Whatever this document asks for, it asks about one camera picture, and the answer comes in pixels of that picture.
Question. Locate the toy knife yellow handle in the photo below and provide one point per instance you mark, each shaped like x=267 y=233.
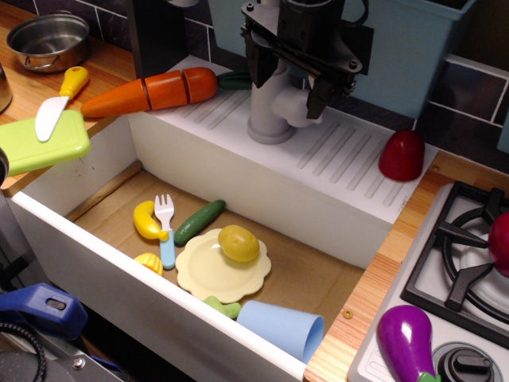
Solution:
x=49 y=112

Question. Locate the yellow toy potato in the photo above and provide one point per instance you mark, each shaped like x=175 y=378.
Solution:
x=238 y=243

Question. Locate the dark post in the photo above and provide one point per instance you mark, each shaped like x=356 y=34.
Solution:
x=157 y=35

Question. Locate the yellow toy banana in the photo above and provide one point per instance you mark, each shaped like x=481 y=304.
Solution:
x=144 y=223

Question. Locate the blue clamp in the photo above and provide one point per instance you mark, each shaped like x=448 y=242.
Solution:
x=46 y=309

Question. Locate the yellow toy lemon piece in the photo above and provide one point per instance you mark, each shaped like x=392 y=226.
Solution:
x=151 y=262

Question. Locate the purple toy eggplant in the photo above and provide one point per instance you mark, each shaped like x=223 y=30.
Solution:
x=404 y=335

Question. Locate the steel toy pot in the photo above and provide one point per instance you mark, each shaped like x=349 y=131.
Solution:
x=50 y=43

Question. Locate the light blue bin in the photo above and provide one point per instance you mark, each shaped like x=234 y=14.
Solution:
x=411 y=40

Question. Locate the grey toy stove top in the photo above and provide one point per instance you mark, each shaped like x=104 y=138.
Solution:
x=369 y=365

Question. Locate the black stove grate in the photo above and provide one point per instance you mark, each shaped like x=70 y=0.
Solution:
x=453 y=277

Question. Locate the white blue toy fork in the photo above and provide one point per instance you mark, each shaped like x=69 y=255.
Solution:
x=164 y=211

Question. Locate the light blue toy cup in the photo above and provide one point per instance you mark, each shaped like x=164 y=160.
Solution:
x=296 y=332

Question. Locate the yellow toy plate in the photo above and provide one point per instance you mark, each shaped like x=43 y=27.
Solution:
x=204 y=270

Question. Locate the green toy vegetable piece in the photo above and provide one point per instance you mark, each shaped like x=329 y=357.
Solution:
x=230 y=310

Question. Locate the grey stove knob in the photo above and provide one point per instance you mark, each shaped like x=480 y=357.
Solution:
x=462 y=362

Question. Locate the green toy cucumber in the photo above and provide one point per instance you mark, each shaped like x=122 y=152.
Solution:
x=198 y=221

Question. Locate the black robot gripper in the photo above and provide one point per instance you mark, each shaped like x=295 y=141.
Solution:
x=313 y=36

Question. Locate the green toy cutting board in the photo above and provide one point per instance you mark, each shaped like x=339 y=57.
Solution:
x=25 y=153

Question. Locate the wooden toy carrot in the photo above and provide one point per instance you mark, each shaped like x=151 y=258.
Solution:
x=166 y=90

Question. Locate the grey toy faucet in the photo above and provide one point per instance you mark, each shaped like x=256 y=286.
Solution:
x=264 y=126

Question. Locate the red toy apple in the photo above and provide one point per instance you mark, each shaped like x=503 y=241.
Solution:
x=498 y=244

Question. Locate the white faucet lever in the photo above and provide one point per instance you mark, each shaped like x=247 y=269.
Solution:
x=291 y=105

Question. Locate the red toy pepper half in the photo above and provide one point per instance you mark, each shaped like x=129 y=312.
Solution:
x=402 y=158

